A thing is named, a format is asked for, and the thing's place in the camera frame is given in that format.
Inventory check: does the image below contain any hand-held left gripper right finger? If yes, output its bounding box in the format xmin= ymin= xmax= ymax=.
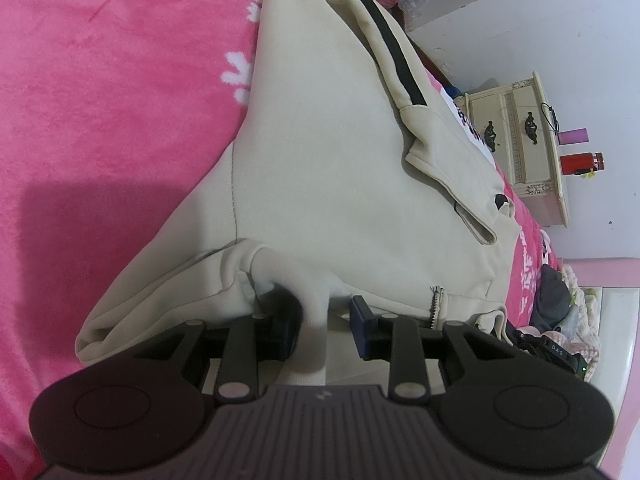
xmin=349 ymin=295 xmax=518 ymax=403

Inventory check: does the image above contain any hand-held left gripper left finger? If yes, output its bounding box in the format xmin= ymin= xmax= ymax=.
xmin=132 ymin=287 xmax=302 ymax=405

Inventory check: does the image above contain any cream zip jacket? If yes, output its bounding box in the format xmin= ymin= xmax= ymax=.
xmin=74 ymin=0 xmax=523 ymax=391

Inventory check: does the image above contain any dark grey cloth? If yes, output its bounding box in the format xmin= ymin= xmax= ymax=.
xmin=530 ymin=265 xmax=573 ymax=333

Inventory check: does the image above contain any red thermos bottle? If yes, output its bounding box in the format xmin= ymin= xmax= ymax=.
xmin=560 ymin=151 xmax=607 ymax=177

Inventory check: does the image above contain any cream nightstand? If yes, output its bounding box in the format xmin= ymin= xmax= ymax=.
xmin=452 ymin=71 xmax=571 ymax=228

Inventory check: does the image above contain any pink floral blanket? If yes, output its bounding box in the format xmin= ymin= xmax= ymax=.
xmin=0 ymin=0 xmax=556 ymax=480

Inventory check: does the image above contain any black cable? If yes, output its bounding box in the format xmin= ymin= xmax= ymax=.
xmin=540 ymin=102 xmax=563 ymax=133

